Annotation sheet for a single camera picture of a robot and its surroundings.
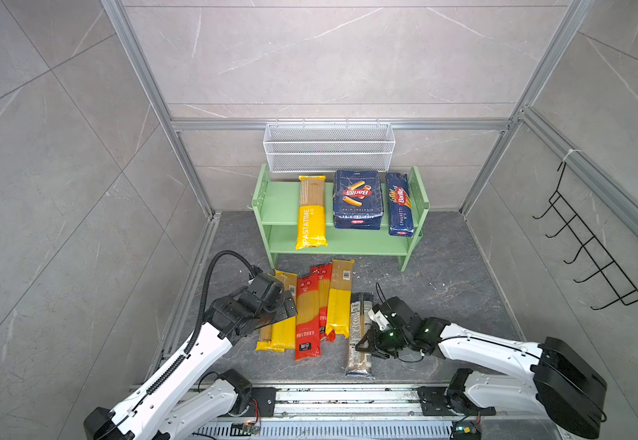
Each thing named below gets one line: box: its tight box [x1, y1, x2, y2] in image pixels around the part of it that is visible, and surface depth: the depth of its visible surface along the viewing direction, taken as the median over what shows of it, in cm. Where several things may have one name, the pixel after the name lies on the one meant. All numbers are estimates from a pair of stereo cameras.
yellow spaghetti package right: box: [326, 258, 355, 338], surface depth 90 cm
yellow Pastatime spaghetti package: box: [295, 175, 329, 251], surface depth 81 cm
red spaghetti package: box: [310, 263, 337, 342], surface depth 92 cm
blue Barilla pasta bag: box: [332, 169, 385, 231], surface depth 80 cm
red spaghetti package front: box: [295, 272, 321, 362], surface depth 87 cm
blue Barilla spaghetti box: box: [385, 172, 416, 238], surface depth 81 cm
